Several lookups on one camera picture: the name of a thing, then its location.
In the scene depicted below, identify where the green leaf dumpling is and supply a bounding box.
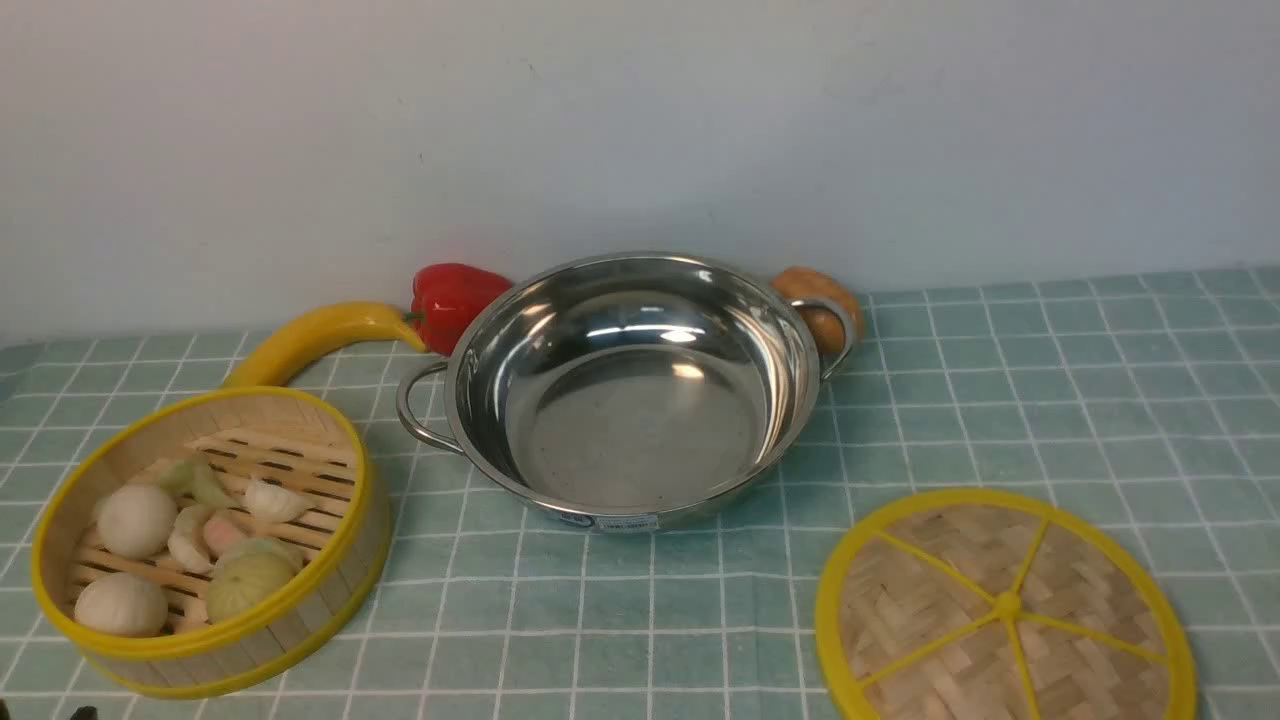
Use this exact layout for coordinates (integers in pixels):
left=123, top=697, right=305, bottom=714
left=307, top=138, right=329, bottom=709
left=156, top=456, right=238, bottom=509

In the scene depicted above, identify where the pinkish white dumpling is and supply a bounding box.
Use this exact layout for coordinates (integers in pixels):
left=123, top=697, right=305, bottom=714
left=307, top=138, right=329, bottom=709
left=201, top=511, right=250, bottom=560

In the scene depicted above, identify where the white round bun front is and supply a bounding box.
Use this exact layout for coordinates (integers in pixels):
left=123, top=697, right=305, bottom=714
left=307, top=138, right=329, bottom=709
left=73, top=571, right=169, bottom=638

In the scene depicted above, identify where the stainless steel pot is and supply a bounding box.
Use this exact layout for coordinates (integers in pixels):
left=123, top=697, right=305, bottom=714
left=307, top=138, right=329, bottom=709
left=396, top=251, right=860, bottom=532

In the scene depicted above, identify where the brown bread roll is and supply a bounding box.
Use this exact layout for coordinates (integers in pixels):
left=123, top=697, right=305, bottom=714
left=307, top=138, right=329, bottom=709
left=771, top=266, right=867, bottom=355

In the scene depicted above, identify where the pale green round bun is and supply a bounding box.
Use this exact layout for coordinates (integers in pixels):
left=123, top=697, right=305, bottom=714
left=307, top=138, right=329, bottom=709
left=204, top=537, right=305, bottom=624

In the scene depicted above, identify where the white crescent dumpling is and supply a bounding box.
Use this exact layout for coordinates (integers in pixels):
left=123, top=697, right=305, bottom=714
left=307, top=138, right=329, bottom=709
left=166, top=503, right=214, bottom=575

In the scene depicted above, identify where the yellow rimmed bamboo steamer basket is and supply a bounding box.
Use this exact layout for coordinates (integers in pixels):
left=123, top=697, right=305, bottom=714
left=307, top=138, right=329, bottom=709
left=29, top=387, right=392, bottom=700

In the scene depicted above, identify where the teal checked tablecloth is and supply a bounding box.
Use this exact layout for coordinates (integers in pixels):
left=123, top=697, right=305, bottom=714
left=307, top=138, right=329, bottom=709
left=1, top=266, right=1279, bottom=719

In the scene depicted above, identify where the white pleated dumpling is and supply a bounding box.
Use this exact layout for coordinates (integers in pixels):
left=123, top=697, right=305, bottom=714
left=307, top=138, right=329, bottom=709
left=242, top=478, right=316, bottom=524

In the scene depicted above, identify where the woven bamboo steamer lid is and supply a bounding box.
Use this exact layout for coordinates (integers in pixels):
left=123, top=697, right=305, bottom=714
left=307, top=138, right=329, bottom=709
left=814, top=488, right=1198, bottom=719

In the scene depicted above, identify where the yellow banana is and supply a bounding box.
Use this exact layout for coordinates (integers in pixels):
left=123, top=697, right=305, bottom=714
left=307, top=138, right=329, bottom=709
left=221, top=302, right=428, bottom=388

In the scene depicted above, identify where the red bell pepper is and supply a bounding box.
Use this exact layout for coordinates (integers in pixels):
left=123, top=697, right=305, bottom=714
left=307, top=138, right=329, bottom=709
left=404, top=263, right=513, bottom=357

